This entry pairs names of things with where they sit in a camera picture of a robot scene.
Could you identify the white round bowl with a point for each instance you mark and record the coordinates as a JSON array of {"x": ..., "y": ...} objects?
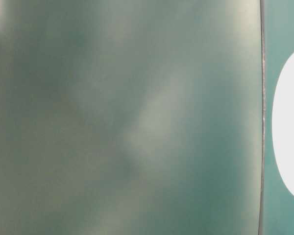
[{"x": 282, "y": 123}]

